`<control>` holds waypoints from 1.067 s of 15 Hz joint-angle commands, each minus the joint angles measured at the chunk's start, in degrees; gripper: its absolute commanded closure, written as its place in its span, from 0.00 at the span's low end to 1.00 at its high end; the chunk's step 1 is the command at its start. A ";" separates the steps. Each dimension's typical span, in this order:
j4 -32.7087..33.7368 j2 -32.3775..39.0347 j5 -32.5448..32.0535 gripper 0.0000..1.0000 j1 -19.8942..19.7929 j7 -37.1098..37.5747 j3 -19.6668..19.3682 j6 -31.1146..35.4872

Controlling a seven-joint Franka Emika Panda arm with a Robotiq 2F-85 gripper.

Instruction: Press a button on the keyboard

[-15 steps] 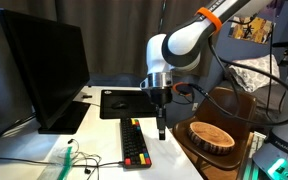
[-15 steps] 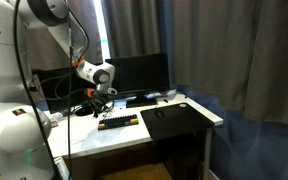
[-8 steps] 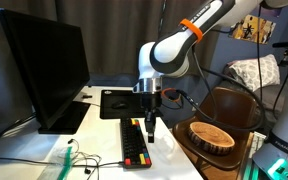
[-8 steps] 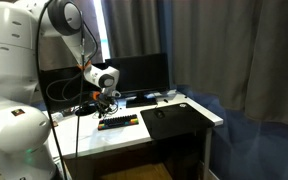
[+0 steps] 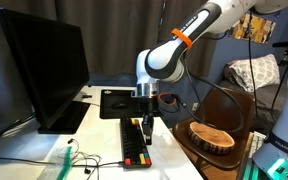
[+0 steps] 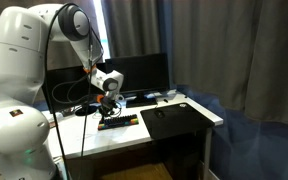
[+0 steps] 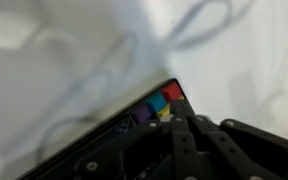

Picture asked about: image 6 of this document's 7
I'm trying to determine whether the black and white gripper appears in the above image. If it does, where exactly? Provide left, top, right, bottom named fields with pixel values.
left=99, top=94, right=119, bottom=124

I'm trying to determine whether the black keyboard with colourful keys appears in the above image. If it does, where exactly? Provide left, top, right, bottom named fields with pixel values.
left=97, top=114, right=140, bottom=131

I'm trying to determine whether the black monitor with round base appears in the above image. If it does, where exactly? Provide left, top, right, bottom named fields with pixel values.
left=45, top=63, right=107, bottom=117

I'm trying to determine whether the black monitor with stand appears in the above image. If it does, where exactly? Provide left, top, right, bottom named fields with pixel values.
left=104, top=52, right=171, bottom=109

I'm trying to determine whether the black mouse pad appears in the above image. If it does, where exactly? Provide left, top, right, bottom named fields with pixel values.
left=139, top=102, right=216, bottom=140

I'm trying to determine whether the grey curtain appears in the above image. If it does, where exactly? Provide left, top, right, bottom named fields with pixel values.
left=101, top=0, right=162, bottom=58
left=170, top=0, right=288, bottom=131

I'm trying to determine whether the white desk leg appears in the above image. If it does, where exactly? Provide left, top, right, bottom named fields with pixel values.
left=201, top=127, right=214, bottom=180

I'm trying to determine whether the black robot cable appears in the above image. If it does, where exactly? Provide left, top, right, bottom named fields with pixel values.
left=43, top=2, right=85, bottom=180
left=51, top=18, right=105, bottom=158

